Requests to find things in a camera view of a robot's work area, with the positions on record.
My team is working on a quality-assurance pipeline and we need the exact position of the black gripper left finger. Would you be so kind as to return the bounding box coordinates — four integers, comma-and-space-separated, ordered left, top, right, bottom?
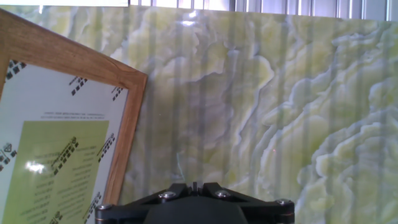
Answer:
95, 182, 192, 224

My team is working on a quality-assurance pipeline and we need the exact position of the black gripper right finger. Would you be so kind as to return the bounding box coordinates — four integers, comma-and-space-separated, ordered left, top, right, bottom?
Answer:
200, 182, 295, 224

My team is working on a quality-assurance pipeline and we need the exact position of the green marble pattern mat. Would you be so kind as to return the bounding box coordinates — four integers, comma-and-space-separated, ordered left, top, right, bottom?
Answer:
0, 3, 398, 224

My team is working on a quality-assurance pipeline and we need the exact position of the wooden picture frame with stand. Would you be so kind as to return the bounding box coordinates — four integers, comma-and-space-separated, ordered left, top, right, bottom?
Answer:
0, 7, 149, 224

